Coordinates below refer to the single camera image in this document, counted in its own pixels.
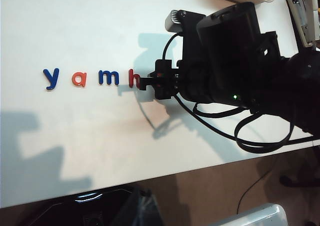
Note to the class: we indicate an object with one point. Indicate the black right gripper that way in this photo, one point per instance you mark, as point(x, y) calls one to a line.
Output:
point(163, 85)

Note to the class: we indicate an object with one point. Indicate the orange letter a magnet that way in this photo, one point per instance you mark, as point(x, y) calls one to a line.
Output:
point(79, 80)

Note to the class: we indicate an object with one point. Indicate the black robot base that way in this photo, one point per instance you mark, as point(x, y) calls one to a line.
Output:
point(62, 211)

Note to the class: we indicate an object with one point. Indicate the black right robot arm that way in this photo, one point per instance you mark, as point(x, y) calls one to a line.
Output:
point(230, 55)

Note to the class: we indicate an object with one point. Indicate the red letter h magnet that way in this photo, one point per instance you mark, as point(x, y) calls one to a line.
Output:
point(132, 79)

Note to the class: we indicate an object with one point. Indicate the blue letter m magnet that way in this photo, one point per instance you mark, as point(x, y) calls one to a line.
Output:
point(108, 78)

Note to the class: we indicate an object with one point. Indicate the blue letter y magnet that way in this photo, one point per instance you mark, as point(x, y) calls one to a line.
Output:
point(51, 79)

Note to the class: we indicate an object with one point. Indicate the white grey metal stand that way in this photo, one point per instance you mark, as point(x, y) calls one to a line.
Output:
point(300, 15)

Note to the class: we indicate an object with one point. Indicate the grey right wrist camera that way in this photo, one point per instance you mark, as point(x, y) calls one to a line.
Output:
point(175, 20)

